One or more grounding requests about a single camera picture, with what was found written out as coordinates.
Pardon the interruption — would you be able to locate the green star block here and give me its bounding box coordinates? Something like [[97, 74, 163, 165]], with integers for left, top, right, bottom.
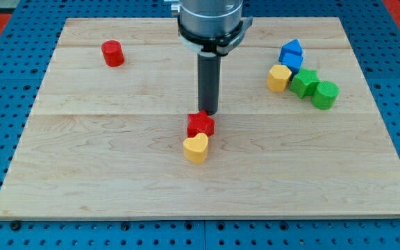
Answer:
[[290, 67, 321, 99]]

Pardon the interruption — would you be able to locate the yellow heart block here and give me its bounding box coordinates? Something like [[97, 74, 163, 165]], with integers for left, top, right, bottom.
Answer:
[[183, 133, 208, 164]]

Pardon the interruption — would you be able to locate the light wooden board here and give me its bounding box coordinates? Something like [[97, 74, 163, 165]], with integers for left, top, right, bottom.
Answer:
[[0, 17, 400, 221]]

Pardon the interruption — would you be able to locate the green cylinder block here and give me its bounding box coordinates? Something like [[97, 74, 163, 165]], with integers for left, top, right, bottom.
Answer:
[[312, 81, 340, 110]]

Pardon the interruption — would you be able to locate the red star block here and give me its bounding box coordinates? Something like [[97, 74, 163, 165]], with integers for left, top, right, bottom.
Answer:
[[187, 110, 215, 138]]

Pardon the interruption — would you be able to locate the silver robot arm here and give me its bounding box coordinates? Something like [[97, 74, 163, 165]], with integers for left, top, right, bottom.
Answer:
[[165, 0, 253, 57]]

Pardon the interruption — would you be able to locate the blue cube block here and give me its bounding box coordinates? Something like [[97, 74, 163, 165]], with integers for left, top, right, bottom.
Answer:
[[281, 53, 303, 76]]

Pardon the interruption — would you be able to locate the yellow hexagon block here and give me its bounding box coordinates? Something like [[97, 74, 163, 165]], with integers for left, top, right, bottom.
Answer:
[[267, 65, 292, 92]]

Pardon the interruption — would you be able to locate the blue pentagon block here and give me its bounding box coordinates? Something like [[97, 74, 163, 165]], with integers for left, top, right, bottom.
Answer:
[[278, 39, 303, 62]]

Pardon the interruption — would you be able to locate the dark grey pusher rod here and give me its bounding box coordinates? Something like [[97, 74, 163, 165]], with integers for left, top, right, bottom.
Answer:
[[197, 55, 221, 115]]

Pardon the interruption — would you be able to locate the red cylinder block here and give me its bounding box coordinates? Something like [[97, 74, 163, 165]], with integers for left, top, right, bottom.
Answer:
[[101, 40, 125, 67]]

